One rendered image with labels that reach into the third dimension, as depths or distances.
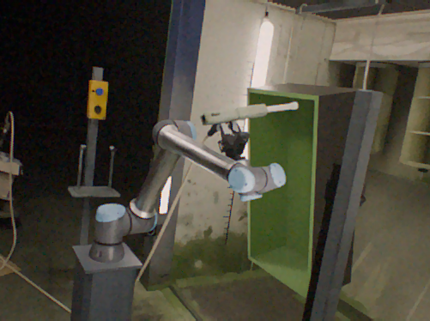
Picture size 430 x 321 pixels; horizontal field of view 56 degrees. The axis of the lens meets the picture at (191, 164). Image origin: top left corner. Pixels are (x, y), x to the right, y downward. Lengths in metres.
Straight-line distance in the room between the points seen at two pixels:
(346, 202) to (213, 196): 2.17
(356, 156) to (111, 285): 1.49
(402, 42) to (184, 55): 1.56
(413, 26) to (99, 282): 2.66
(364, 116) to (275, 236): 2.04
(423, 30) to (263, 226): 1.73
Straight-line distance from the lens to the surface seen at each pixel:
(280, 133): 2.84
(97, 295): 2.24
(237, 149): 1.68
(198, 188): 3.17
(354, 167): 1.16
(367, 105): 1.15
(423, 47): 3.27
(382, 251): 3.49
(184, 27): 2.97
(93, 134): 2.99
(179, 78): 2.95
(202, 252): 3.40
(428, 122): 3.23
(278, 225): 3.06
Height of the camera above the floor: 1.59
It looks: 11 degrees down
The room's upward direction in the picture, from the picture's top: 8 degrees clockwise
